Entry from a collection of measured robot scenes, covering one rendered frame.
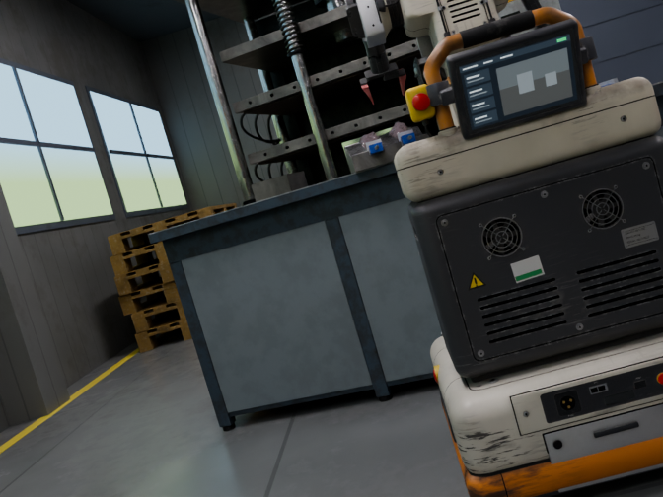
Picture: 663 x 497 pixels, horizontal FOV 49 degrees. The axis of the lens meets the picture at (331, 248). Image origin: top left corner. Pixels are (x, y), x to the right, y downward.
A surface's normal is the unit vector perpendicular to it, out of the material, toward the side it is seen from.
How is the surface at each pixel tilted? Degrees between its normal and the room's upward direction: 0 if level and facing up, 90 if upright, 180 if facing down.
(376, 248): 90
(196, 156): 90
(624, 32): 90
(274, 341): 90
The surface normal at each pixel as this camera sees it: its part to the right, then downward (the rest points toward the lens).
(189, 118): -0.06, 0.10
